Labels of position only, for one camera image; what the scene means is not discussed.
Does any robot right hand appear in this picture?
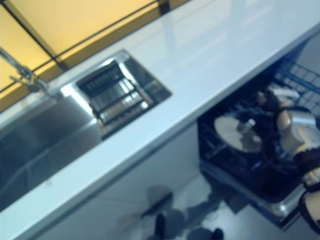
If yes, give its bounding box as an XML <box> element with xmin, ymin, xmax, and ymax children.
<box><xmin>256</xmin><ymin>88</ymin><xmax>285</xmax><ymax>120</ymax></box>

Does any black robot foot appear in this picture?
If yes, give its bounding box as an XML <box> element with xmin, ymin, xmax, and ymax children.
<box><xmin>211</xmin><ymin>226</ymin><xmax>225</xmax><ymax>240</ymax></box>
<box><xmin>155</xmin><ymin>211</ymin><xmax>168</xmax><ymax>240</ymax></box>

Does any black dish drying rack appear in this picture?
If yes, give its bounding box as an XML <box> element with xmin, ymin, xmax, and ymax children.
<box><xmin>75</xmin><ymin>58</ymin><xmax>174</xmax><ymax>140</ymax></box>

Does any white cabinet door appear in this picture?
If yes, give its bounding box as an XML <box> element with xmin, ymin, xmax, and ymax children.
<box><xmin>24</xmin><ymin>123</ymin><xmax>201</xmax><ymax>240</ymax></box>

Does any stainless steel sink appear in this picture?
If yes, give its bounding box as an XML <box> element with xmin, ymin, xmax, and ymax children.
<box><xmin>0</xmin><ymin>48</ymin><xmax>174</xmax><ymax>209</ymax></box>

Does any chrome gooseneck faucet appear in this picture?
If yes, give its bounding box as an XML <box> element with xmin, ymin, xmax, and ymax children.
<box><xmin>0</xmin><ymin>46</ymin><xmax>63</xmax><ymax>101</ymax></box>

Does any dishwasher upper wire rack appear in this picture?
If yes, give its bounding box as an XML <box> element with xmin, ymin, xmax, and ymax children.
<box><xmin>271</xmin><ymin>56</ymin><xmax>320</xmax><ymax>114</ymax></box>

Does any dishwasher wire rack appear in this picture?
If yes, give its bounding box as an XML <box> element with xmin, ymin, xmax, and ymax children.
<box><xmin>196</xmin><ymin>82</ymin><xmax>305</xmax><ymax>196</ymax></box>
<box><xmin>271</xmin><ymin>56</ymin><xmax>320</xmax><ymax>114</ymax></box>

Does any dishwasher lower wire rack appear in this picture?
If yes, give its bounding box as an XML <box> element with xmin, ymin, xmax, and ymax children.
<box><xmin>196</xmin><ymin>82</ymin><xmax>305</xmax><ymax>196</ymax></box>

